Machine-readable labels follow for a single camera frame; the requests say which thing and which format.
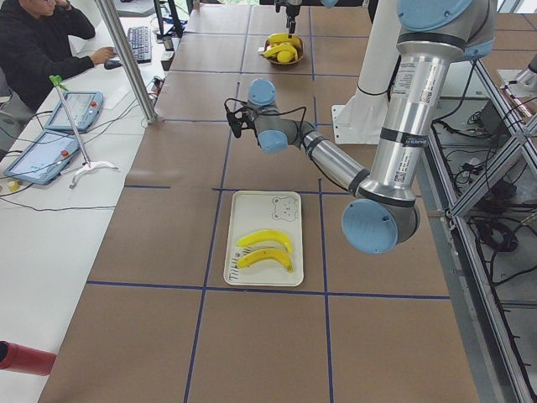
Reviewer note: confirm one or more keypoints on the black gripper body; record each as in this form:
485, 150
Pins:
248, 122
290, 22

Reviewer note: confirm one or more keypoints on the yellow banana basket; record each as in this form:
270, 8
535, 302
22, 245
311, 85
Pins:
273, 51
281, 38

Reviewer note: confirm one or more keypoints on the yellow banana moved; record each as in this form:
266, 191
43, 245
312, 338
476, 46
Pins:
266, 235
260, 255

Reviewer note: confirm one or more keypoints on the yellow banana front basket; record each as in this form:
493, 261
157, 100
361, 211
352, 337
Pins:
281, 38

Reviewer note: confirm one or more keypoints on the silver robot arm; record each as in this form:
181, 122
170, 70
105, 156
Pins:
370, 5
434, 35

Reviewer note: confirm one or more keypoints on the woven wicker basket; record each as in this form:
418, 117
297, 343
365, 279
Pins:
266, 46

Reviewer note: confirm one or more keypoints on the yellow pear in basket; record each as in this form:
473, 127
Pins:
285, 57

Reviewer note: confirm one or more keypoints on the white rectangular plastic tray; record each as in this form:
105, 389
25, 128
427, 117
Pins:
256, 210

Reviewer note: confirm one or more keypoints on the black keyboard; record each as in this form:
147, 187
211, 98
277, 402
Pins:
139, 39

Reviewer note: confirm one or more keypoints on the black computer mouse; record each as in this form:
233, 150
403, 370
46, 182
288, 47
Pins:
112, 64

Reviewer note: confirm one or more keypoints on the upper teach pendant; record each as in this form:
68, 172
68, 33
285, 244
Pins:
84, 108

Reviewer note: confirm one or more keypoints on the teach pendant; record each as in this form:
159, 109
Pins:
84, 108
44, 159

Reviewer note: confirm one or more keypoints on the reacher grabber stick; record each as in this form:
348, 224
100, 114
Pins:
88, 165

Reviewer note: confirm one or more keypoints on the lower teach pendant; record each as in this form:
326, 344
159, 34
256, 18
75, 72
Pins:
44, 159

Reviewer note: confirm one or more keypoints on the person in black sweater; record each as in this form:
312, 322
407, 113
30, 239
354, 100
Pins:
35, 46

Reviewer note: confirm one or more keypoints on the red fire extinguisher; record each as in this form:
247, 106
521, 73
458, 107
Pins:
22, 359

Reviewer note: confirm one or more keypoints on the white pedestal column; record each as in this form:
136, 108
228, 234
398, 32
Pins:
360, 120

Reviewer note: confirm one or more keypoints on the aluminium frame post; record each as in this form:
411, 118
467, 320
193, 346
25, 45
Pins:
120, 40

